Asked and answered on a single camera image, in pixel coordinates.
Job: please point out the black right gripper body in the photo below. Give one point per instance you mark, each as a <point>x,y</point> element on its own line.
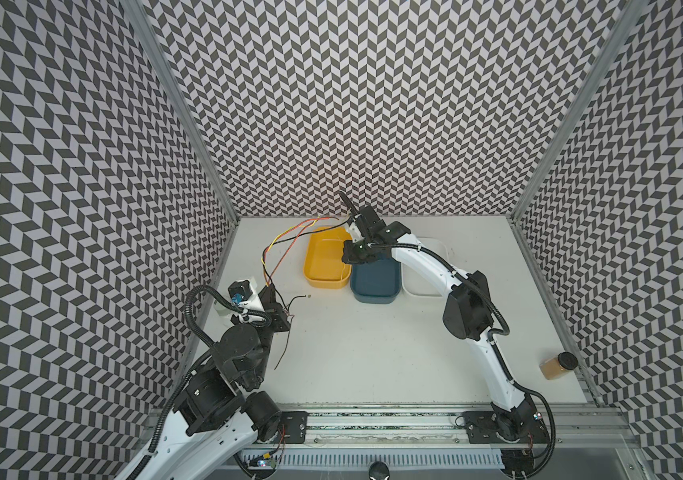
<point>362,219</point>

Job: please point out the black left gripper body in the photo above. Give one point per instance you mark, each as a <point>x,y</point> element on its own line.
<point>279,323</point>

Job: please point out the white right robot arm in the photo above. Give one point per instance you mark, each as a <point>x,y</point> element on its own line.
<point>469,315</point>

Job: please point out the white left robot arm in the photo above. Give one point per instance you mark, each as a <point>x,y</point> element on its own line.
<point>219,408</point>

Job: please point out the clear jar white lid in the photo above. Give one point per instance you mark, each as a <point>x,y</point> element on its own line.
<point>221,309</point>

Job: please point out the teal plastic bin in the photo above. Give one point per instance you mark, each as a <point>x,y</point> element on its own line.
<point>377,282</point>

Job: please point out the yellow plastic bin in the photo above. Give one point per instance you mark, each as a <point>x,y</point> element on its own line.
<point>324,267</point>

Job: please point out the white plastic bin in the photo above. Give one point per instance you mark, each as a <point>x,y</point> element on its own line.
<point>423,274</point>

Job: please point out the brown jar black lid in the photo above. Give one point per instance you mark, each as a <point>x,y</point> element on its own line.
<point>559,365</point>

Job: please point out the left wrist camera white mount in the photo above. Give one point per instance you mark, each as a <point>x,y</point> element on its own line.
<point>245,294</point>

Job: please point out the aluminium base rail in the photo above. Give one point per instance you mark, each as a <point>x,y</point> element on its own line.
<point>452,437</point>

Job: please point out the aluminium corner post left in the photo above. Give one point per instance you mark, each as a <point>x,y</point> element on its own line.
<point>136,16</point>

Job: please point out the aluminium corner post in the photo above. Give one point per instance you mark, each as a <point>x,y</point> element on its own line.
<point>136,16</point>
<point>628,19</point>

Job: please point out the aluminium corner post right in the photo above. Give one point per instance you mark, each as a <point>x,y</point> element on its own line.
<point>628,19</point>

